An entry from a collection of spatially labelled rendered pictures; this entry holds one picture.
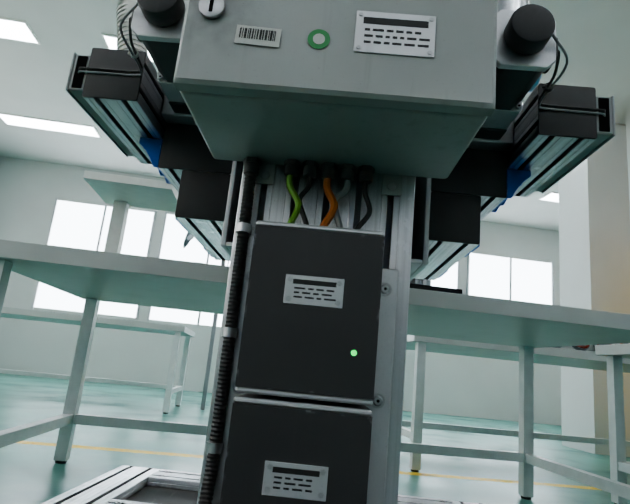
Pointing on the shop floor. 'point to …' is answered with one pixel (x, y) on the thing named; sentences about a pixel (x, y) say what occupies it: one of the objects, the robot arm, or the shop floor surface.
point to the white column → (597, 284)
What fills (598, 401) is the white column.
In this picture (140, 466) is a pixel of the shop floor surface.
